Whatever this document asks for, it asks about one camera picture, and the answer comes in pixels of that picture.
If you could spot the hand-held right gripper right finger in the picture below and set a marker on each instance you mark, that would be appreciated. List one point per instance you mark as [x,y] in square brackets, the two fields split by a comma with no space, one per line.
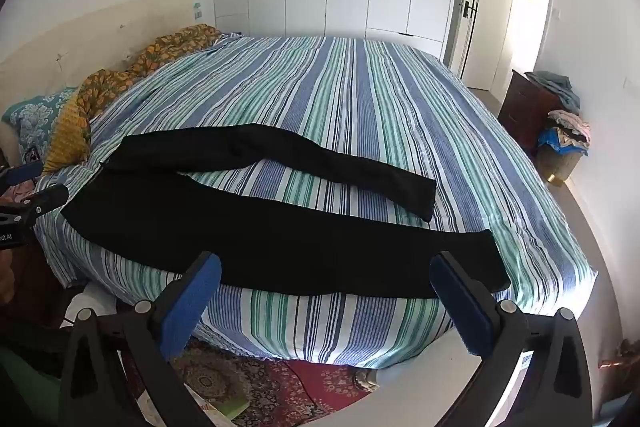
[460,307]

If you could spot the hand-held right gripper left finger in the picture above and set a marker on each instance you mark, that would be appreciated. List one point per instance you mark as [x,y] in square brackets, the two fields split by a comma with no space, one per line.
[192,307]

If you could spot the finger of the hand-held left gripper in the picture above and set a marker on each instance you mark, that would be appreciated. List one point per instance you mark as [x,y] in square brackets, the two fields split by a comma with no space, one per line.
[47,202]
[25,173]

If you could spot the black pants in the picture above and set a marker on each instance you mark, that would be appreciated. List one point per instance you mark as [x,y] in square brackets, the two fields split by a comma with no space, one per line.
[250,232]

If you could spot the pink cloth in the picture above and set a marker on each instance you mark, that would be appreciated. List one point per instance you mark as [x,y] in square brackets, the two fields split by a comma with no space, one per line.
[20,192]

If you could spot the teal patterned pillow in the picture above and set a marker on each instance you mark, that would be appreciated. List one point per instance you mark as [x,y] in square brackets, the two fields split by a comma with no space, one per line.
[35,117]

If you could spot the yellow dotted pillow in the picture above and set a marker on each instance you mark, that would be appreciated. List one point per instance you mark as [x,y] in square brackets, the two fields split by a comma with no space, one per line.
[70,137]

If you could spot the white bed base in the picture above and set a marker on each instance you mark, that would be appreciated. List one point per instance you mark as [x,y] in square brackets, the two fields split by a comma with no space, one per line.
[425,362]

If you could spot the green book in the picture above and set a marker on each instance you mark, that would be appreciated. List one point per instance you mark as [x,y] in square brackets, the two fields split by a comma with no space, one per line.
[227,407]

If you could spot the red patterned rug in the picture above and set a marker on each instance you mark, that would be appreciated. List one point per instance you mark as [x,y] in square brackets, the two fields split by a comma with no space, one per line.
[300,387]

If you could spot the beige padded headboard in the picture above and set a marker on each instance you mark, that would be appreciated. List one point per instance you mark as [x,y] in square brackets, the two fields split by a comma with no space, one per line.
[75,37]

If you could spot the orange floral blanket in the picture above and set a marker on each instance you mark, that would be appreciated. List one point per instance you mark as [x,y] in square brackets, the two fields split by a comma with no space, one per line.
[150,52]

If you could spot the round laundry basket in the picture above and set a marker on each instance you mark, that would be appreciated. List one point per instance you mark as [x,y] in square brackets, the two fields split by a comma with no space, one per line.
[560,164]

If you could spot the pile of mixed clothes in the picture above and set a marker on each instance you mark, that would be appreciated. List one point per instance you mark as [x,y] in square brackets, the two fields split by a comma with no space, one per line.
[567,129]

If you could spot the dark wooden dresser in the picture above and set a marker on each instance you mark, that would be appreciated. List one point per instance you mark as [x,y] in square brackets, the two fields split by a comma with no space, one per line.
[520,107]

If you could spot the blue green striped bedspread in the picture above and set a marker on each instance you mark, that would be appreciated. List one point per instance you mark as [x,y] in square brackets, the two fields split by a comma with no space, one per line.
[375,107]

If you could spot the blue grey cloth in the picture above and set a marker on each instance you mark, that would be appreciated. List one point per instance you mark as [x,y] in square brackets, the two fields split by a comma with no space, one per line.
[555,87]

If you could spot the white door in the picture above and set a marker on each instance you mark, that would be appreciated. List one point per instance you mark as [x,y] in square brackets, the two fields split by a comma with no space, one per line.
[487,7]

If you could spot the small teal wall fixture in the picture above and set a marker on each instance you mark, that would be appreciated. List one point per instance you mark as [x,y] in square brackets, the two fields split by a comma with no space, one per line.
[197,9]

